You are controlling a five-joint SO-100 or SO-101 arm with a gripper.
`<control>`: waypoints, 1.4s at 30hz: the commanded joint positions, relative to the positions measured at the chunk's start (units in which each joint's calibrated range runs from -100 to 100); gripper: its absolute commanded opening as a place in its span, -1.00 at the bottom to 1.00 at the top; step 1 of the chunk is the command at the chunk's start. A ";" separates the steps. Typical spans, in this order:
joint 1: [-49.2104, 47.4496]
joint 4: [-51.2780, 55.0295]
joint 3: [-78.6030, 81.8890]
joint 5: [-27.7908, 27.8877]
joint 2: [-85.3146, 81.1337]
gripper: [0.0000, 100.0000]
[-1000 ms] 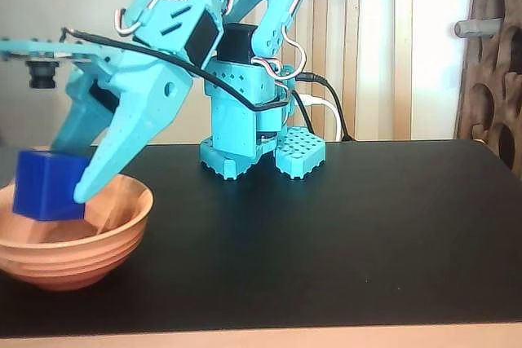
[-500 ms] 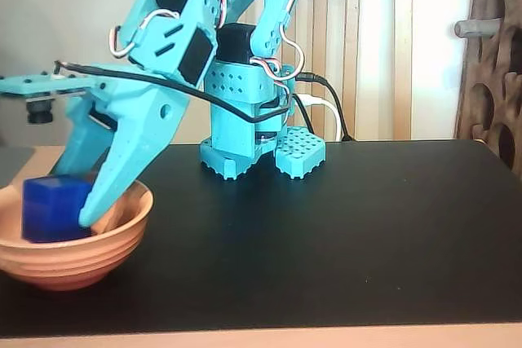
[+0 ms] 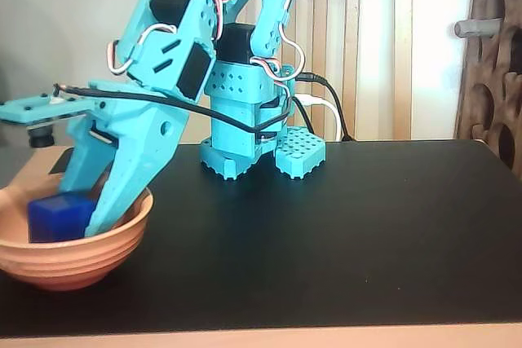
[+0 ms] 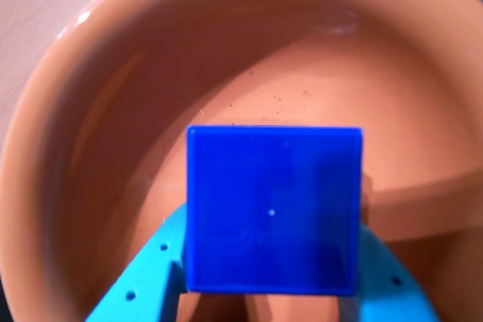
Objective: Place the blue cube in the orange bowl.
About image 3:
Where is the cyan gripper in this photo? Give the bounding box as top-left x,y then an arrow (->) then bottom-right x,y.
60,79 -> 193,240

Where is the blue cube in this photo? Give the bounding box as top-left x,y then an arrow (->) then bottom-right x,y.
27,190 -> 100,244

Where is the orange bowl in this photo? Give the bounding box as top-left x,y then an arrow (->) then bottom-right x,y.
0,183 -> 156,293

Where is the black table mat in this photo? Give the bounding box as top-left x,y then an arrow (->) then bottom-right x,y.
0,139 -> 522,331

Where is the beige slatted radiator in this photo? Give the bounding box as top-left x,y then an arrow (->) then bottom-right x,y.
236,0 -> 414,142

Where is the brown panel with holes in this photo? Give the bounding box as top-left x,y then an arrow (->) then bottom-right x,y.
453,0 -> 522,174

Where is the grey tube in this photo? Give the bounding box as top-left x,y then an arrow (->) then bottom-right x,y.
453,18 -> 502,38

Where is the cyan wrist camera mount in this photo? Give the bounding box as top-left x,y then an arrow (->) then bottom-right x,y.
0,92 -> 99,149

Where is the black camera cable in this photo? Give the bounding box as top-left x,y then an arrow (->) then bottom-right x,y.
51,82 -> 295,134

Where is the white red servo wire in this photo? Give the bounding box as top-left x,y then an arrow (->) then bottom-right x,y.
280,24 -> 307,78
106,23 -> 181,77
194,0 -> 239,42

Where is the white usb cable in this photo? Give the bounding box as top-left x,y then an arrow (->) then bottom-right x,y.
293,94 -> 344,142

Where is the black power cable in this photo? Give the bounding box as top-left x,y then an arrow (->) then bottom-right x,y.
294,72 -> 356,143

